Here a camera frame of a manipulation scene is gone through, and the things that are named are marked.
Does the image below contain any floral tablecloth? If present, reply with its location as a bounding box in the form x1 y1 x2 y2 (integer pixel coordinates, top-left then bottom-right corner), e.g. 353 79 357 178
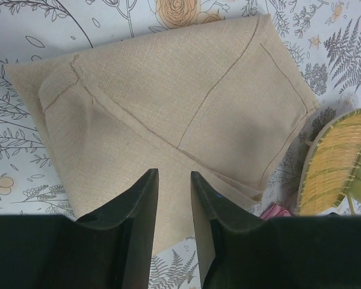
0 1 361 288

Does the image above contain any yellow woven bamboo tray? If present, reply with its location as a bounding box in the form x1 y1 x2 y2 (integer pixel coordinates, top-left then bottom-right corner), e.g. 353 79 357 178
296 108 361 216

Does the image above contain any beige cloth napkin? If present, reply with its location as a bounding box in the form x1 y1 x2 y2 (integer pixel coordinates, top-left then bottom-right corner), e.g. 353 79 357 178
6 15 318 254

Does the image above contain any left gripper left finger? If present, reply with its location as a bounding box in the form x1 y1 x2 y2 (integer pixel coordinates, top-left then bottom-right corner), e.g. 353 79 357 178
76 169 159 288

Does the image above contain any pink placemat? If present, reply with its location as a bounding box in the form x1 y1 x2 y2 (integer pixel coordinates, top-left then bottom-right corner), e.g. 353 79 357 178
260 203 292 220

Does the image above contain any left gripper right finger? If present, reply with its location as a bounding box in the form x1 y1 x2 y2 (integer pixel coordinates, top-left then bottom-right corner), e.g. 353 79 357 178
191 172 268 288

